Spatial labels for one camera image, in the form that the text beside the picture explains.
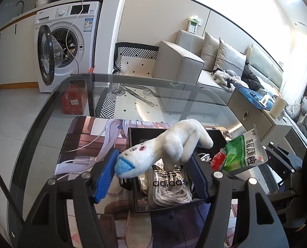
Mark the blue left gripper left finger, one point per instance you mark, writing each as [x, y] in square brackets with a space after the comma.
[103, 172]

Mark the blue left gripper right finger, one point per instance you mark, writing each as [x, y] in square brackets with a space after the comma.
[199, 173]

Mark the red snack packet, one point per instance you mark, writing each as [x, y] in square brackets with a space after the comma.
[218, 161]

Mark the adidas bag of laces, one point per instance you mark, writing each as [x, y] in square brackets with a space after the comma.
[159, 188]

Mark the white plush toy blue nose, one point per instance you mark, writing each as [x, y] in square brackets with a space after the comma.
[174, 146]

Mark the green white medicine pack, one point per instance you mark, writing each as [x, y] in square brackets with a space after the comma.
[244, 151]

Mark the anime printed desk mat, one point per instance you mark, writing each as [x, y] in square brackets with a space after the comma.
[88, 140]

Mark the black white patterned chair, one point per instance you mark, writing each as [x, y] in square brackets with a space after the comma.
[129, 59]

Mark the red box under table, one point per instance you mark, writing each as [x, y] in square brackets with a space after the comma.
[74, 99]

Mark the beige side cabinet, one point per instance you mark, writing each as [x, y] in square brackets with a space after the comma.
[269, 129]

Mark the grey down jacket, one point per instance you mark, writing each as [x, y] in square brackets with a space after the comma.
[298, 113]

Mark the blue book on cabinet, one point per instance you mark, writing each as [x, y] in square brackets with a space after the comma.
[254, 97]

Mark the grey fluffy clothing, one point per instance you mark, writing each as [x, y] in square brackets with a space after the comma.
[226, 79]

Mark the black jacket on sofa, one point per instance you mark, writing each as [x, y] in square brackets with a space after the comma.
[250, 78]

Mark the grey cushion right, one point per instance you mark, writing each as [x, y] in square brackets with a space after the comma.
[229, 58]

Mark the grey cushion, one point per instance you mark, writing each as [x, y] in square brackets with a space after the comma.
[209, 51]
[229, 58]

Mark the grey cushion left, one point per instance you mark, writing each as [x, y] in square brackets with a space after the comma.
[209, 51]

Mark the white front-load washing machine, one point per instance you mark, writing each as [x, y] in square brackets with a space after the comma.
[65, 37]

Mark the white bowl on counter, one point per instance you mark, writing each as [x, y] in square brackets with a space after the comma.
[39, 3]

